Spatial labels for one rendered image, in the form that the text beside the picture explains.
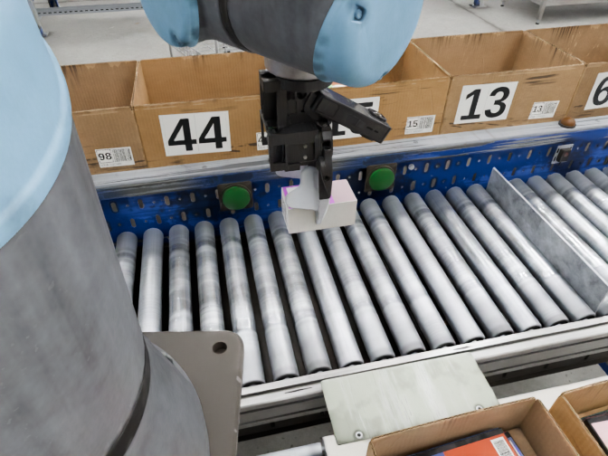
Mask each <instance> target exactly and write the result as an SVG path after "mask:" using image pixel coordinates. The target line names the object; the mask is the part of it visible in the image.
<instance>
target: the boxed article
mask: <svg viewBox="0 0 608 456"><path fill-rule="evenodd" d="M297 187H298V185H293V186H285V187H282V188H281V203H282V213H283V216H284V220H285V223H286V225H287V229H288V232H289V233H301V232H307V231H314V230H320V229H327V228H334V227H340V226H347V225H353V224H355V220H356V204H357V199H356V197H355V195H354V193H353V191H352V190H351V188H350V186H349V184H348V182H347V180H346V179H344V180H337V181H332V190H331V197H330V200H329V206H328V210H327V213H326V214H325V216H324V218H323V220H322V222H321V223H320V224H316V213H315V211H314V210H306V209H297V208H290V207H288V206H287V205H286V203H285V197H286V195H287V194H288V193H289V192H291V191H292V190H294V189H296V188H297Z"/></svg>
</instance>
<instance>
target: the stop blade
mask: <svg viewBox="0 0 608 456"><path fill-rule="evenodd" d="M486 191H487V192H488V193H489V195H490V196H491V197H492V198H493V199H494V200H495V201H496V203H497V204H498V205H499V206H500V207H501V208H502V209H503V211H504V212H505V213H506V214H507V215H508V216H509V217H510V219H511V220H512V221H513V222H514V223H515V224H516V225H517V226H518V228H519V229H520V230H521V231H522V232H523V233H524V234H525V235H526V237H527V238H528V239H529V240H530V241H531V242H532V243H533V244H534V245H535V246H536V247H537V248H538V249H539V251H540V252H541V253H542V254H543V255H544V256H545V257H546V259H547V260H548V261H549V262H550V263H551V264H552V265H553V266H554V268H555V269H556V270H557V271H558V272H559V273H560V274H561V276H562V277H563V278H564V279H565V280H566V281H567V282H568V284H569V285H570V286H571V287H572V288H573V289H574V290H575V292H576V293H577V294H578V295H579V296H580V297H581V298H582V299H583V301H584V302H585V303H586V304H587V305H588V306H589V307H590V309H591V310H592V311H593V312H594V313H596V311H597V310H598V309H599V308H600V306H601V305H602V303H603V301H604V299H605V298H606V296H607V295H608V283H607V282H606V281H605V280H604V279H603V277H602V276H601V275H600V274H599V273H598V272H597V271H596V270H595V269H594V268H593V267H592V266H591V265H590V264H589V263H588V262H587V261H586V260H585V259H584V258H583V257H582V256H581V255H580V254H579V253H578V252H577V251H576V250H575V249H574V248H573V247H572V246H571V245H570V244H569V243H568V242H567V241H566V240H565V239H564V237H563V236H562V235H561V234H560V233H559V232H558V231H557V230H556V229H555V228H554V227H553V226H552V225H551V224H550V223H549V222H548V221H547V220H546V219H545V218H544V217H543V216H542V215H541V214H540V213H539V212H538V211H537V210H536V209H535V208H534V207H533V206H532V205H531V204H530V203H529V202H528V201H527V200H526V199H525V197H524V196H523V195H522V194H521V193H520V192H519V191H518V190H517V189H516V188H515V187H514V186H513V185H512V184H511V183H510V182H509V181H508V180H507V179H506V178H505V177H504V176H503V175H502V174H501V173H500V172H499V171H498V170H497V169H496V168H495V167H493V168H492V171H491V175H490V178H489V182H488V185H487V188H486Z"/></svg>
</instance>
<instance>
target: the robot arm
mask: <svg viewBox="0 0 608 456"><path fill-rule="evenodd" d="M140 2H141V4H142V7H143V9H144V11H145V14H146V16H147V19H148V20H149V22H150V23H151V25H152V26H153V28H154V29H155V31H156V32H157V34H158V35H159V36H160V37H161V38H162V39H163V40H164V41H165V42H166V43H168V44H170V45H172V46H175V47H179V48H181V47H186V46H188V47H195V46H196V45H197V44H198V43H200V42H203V41H207V40H215V41H218V42H221V43H225V44H228V45H230V46H232V47H235V48H237V49H240V50H243V51H245V52H250V53H256V54H259V55H261V56H264V66H265V68H266V69H265V70H259V80H260V94H261V109H260V118H261V143H262V145H268V150H269V158H268V160H269V162H270V170H271V172H276V174H277V175H278V176H283V177H291V178H300V184H299V186H298V187H297V188H296V189H294V190H292V191H291V192H289V193H288V194H287V195H286V197H285V203H286V205H287V206H288V207H290V208H297V209H306V210H314V211H315V213H316V224H320V223H321V222H322V220H323V218H324V216H325V214H326V213H327V210H328V206H329V200H330V197H331V190H332V181H333V166H332V156H333V134H332V129H331V127H330V126H329V125H330V124H331V123H332V121H334V122H336V123H337V124H339V125H341V126H344V127H346V128H349V129H351V130H353V131H355V132H356V133H358V134H359V135H361V136H362V137H364V138H366V139H368V140H371V141H375V142H377V143H380V144H382V143H383V141H384V140H385V138H386V136H387V135H388V133H389V132H390V131H391V129H392V128H391V127H390V126H389V124H388V123H387V122H386V121H387V119H386V118H385V117H384V116H383V115H382V114H381V113H380V112H378V111H376V110H374V109H371V108H369V109H368V108H366V107H364V106H362V105H360V104H358V103H356V102H354V101H352V100H350V99H348V98H346V97H344V96H342V95H340V94H338V93H337V92H335V91H333V90H331V89H329V88H328V87H329V86H330V85H331V84H332V83H333V82H336V83H339V84H343V85H346V86H348V87H353V88H362V87H366V86H369V85H371V84H373V83H375V82H377V81H380V80H381V79H382V77H383V76H385V75H386V74H387V73H388V72H389V71H390V70H392V69H393V67H394V66H395V65H396V63H397V62H398V61H399V59H400V58H401V57H402V55H403V53H404V51H405V49H406V48H407V46H408V44H409V42H410V41H411V39H412V37H413V33H414V31H415V28H416V26H417V24H418V21H419V18H420V15H421V11H422V8H423V0H140ZM263 124H264V127H265V129H266V132H267V137H264V127H263ZM284 160H285V161H284ZM0 456H210V449H209V439H208V432H207V428H206V424H205V420H204V413H203V409H202V405H201V403H200V400H199V397H198V395H197V393H196V390H195V388H194V386H193V385H192V383H191V381H190V379H189V378H188V376H187V375H186V373H185V371H184V370H183V369H182V367H181V366H180V365H179V364H178V363H177V362H176V361H175V360H174V358H172V357H171V356H170V355H169V354H168V353H167V352H165V351H164V350H163V349H161V348H160V347H158V346H157V345H155V344H153V343H152V342H150V341H149V339H148V338H147V337H146V336H144V335H143V333H142V330H141V327H140V325H139V322H138V317H137V314H136V311H135V309H134V306H133V303H132V300H131V297H130V294H129V291H128V286H127V283H126V281H125V278H124V275H123V272H122V269H121V266H120V263H119V258H118V255H117V253H116V250H115V247H114V244H113V241H112V238H111V235H110V232H109V227H108V225H107V222H106V219H105V216H104V213H103V211H102V207H101V204H100V200H99V197H98V194H97V191H96V188H95V185H94V183H93V179H92V176H91V173H90V169H89V166H88V163H87V160H86V157H85V155H84V151H83V148H82V145H81V141H80V138H79V135H78V132H77V129H76V127H75V123H74V120H73V117H72V114H71V100H70V94H69V91H68V87H67V83H66V80H65V78H64V75H63V73H62V69H61V67H60V64H59V63H58V61H57V59H56V57H55V56H54V54H53V52H52V50H51V48H50V46H49V45H48V43H47V42H46V41H45V40H44V39H43V37H42V35H41V33H40V30H39V28H38V26H37V23H36V22H35V20H34V17H33V13H32V11H31V9H30V6H29V5H28V2H27V0H0Z"/></svg>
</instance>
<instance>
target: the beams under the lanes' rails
mask: <svg viewBox="0 0 608 456"><path fill-rule="evenodd" d="M384 216H385V219H386V221H387V222H388V223H389V225H390V227H393V225H392V223H391V221H390V220H389V218H388V216H387V214H384ZM361 220H362V222H363V224H364V226H365V228H366V230H367V231H368V230H370V228H369V226H368V224H367V222H366V219H365V217H363V218H361ZM340 229H341V232H342V233H343V234H344V233H347V232H346V229H345V227H344V226H340ZM316 233H317V235H318V238H319V237H323V235H322V232H321V231H320V230H316ZM265 234H266V238H267V242H268V245H271V244H274V243H273V240H272V236H271V231H268V232H265ZM291 236H292V239H293V241H294V242H295V241H298V240H299V239H298V235H297V233H292V234H291ZM241 241H242V248H243V249H246V248H249V247H248V243H247V237H246V234H244V235H241ZM215 246H216V252H222V251H223V248H222V241H221V238H218V239H215ZM189 247H190V257H192V256H196V252H195V242H190V243H189ZM141 260H142V250H137V259H136V265H137V264H141ZM167 260H169V245H168V246H164V250H163V261H167ZM604 357H608V351H604V352H600V353H596V354H591V355H587V356H580V357H575V358H571V359H566V360H562V361H558V362H554V363H549V364H544V365H541V366H532V367H529V368H524V369H519V370H516V371H511V372H507V373H503V374H498V375H491V376H486V377H485V378H486V380H487V382H488V383H490V382H495V381H498V380H503V379H508V378H511V377H516V376H521V375H528V374H532V373H536V372H541V371H545V370H549V369H554V368H558V367H562V366H570V365H574V364H578V363H583V362H587V361H591V360H595V359H599V358H604ZM328 417H329V414H328V411H325V412H320V413H313V414H308V415H303V416H300V417H295V418H290V419H287V420H282V421H277V422H274V423H265V424H261V425H257V426H253V427H248V428H244V429H240V430H239V434H238V437H239V436H243V435H248V434H252V433H257V432H264V431H268V430H272V429H277V428H281V427H285V426H290V425H293V424H298V423H305V422H310V421H315V420H318V419H323V418H328Z"/></svg>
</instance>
